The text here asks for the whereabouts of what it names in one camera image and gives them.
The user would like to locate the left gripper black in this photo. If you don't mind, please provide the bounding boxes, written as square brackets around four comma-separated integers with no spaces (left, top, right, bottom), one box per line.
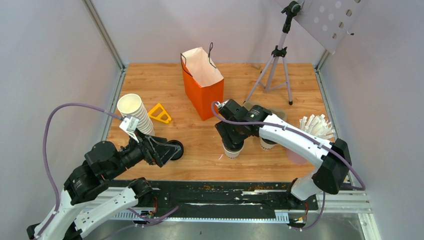
[107,126,182,179]

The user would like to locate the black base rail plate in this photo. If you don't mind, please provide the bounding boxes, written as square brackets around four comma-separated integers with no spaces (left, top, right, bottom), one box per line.
[96,179,354,221]

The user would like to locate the silver camera tripod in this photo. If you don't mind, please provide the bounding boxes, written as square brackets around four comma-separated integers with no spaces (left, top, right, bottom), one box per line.
[244,0,305,106]

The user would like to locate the orange paper bag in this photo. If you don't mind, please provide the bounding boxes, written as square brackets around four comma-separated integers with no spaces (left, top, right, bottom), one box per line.
[180,42,225,121]

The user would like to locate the brown cardboard cup carrier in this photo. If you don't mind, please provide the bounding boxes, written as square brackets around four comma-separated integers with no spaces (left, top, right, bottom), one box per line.
[242,100,288,122]

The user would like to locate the stack of white paper cups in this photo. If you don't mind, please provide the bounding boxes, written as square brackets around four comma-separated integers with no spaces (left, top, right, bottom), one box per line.
[117,93,156,136]

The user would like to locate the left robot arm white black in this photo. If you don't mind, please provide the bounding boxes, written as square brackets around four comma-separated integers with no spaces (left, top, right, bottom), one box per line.
[26,133,184,240]

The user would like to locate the black coffee cup lid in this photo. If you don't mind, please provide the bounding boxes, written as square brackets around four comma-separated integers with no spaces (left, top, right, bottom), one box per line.
[222,141,244,153]

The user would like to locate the perforated grey metal panel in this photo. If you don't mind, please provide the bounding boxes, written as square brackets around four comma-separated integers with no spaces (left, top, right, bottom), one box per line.
[276,0,367,55]

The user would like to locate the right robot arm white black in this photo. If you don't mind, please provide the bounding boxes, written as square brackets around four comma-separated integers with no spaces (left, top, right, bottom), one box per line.
[210,99,352,209]

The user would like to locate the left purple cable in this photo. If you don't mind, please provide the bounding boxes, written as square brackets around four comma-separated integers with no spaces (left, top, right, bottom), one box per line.
[34,102,124,239]

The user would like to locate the pink holder with white straws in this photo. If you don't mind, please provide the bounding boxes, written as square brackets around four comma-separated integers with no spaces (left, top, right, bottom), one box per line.
[286,114,335,165]

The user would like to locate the white paper coffee cup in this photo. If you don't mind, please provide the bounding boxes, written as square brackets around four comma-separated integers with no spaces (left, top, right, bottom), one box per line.
[223,145,244,159]

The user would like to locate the yellow triangular plastic piece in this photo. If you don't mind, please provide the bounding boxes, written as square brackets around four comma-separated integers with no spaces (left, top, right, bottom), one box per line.
[147,103,172,124]

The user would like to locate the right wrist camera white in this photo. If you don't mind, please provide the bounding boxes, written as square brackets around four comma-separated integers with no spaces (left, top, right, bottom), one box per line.
[215,100,228,109]

